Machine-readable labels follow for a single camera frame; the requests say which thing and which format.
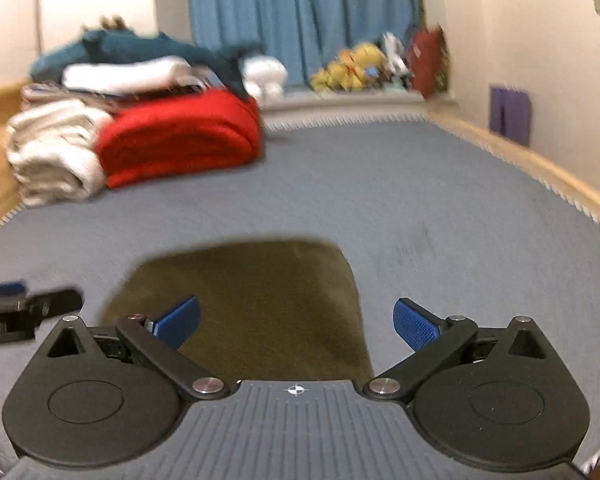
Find olive green pants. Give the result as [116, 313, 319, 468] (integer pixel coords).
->
[102, 241, 373, 382]

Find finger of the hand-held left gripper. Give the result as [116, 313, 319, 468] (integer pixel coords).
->
[0, 281, 31, 312]
[26, 287, 84, 319]

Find navy patterned blanket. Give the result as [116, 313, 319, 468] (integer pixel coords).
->
[22, 77, 221, 111]

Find wooden bed frame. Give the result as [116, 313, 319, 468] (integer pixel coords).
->
[427, 110, 600, 241]

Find yellow bear plush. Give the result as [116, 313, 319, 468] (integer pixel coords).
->
[350, 42, 386, 88]

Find white pillow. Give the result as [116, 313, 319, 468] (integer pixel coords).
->
[62, 57, 193, 95]

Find blue curtain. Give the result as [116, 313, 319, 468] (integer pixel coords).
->
[187, 0, 421, 91]

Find cream folded blanket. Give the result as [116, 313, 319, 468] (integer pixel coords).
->
[5, 99, 113, 208]

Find blue shark plush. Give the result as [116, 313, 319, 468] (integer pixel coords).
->
[30, 29, 263, 98]

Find red cushion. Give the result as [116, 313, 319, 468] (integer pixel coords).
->
[410, 25, 448, 101]

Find purple paper bag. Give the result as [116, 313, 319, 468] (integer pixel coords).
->
[489, 86, 533, 148]

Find red folded quilt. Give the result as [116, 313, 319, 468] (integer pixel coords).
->
[96, 89, 265, 190]

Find grey mattress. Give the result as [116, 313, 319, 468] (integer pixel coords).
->
[0, 115, 600, 480]

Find wooden headboard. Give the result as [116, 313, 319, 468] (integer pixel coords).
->
[0, 80, 36, 236]

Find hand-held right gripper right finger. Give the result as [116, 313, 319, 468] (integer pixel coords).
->
[362, 298, 576, 402]

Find white plush toy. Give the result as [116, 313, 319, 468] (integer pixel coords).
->
[242, 55, 288, 101]

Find white window sill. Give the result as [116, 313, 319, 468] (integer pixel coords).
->
[260, 87, 453, 123]

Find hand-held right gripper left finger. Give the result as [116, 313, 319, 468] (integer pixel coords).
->
[24, 295, 239, 401]

